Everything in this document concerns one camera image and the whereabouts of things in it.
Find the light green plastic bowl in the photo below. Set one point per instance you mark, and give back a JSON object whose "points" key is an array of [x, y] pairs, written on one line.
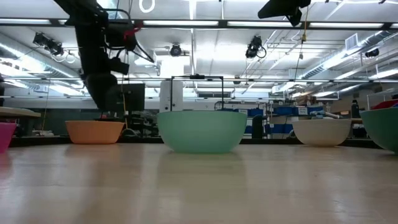
{"points": [[202, 132]]}

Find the dark green plastic bowl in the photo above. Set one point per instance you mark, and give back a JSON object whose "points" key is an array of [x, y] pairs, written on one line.
{"points": [[384, 127]]}

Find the white plastic bowl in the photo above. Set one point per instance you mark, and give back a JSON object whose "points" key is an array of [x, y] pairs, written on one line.
{"points": [[321, 132]]}

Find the orange plastic bowl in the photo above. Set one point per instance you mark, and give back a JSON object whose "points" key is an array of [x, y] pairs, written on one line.
{"points": [[94, 132]]}

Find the blue storage bin row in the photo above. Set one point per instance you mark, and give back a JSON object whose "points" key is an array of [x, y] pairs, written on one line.
{"points": [[295, 110]]}

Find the black computer monitor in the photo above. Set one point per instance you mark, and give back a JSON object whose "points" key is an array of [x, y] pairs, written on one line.
{"points": [[133, 97]]}

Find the white ceiling vent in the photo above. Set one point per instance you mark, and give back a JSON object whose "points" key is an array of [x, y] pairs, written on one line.
{"points": [[351, 41]]}

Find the wooden side table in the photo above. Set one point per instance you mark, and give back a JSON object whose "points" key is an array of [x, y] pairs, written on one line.
{"points": [[17, 112]]}

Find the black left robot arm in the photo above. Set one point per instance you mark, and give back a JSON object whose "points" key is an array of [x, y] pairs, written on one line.
{"points": [[90, 46]]}

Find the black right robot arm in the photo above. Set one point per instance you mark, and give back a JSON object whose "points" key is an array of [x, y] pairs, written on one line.
{"points": [[280, 7]]}

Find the dark bottle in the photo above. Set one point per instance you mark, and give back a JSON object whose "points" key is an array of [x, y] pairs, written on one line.
{"points": [[355, 109]]}

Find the white pillar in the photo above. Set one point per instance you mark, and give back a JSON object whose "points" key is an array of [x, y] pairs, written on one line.
{"points": [[164, 95]]}

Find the black overhead frame bar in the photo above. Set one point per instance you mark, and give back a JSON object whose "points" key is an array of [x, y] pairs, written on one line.
{"points": [[224, 23]]}

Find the round black ceiling camera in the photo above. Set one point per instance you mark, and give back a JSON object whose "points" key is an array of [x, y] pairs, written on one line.
{"points": [[175, 50]]}

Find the pink plastic bowl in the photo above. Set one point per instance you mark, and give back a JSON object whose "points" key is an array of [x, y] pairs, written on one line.
{"points": [[6, 135]]}

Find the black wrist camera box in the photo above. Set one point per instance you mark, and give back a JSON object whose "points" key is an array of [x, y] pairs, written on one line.
{"points": [[118, 66]]}

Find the small black ceiling camera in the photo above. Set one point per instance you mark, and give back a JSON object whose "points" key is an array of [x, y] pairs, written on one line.
{"points": [[372, 53]]}

